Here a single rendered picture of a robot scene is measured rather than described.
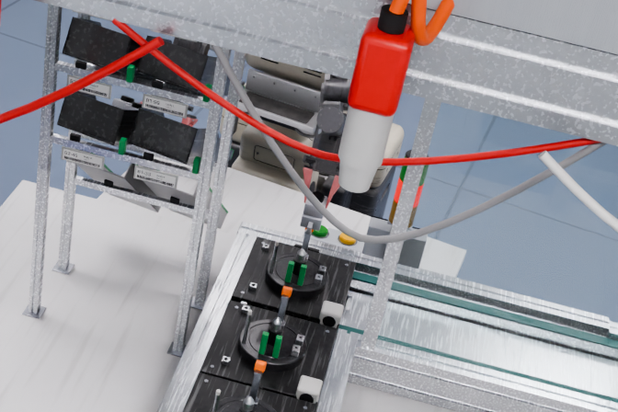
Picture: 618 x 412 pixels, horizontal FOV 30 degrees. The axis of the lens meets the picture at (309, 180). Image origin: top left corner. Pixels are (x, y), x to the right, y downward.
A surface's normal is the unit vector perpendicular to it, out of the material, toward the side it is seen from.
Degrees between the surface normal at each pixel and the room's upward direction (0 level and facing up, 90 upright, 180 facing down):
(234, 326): 0
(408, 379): 90
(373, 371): 90
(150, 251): 0
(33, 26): 0
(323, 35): 90
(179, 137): 65
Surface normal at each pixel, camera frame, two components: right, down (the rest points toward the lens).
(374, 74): -0.18, 0.49
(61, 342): 0.18, -0.83
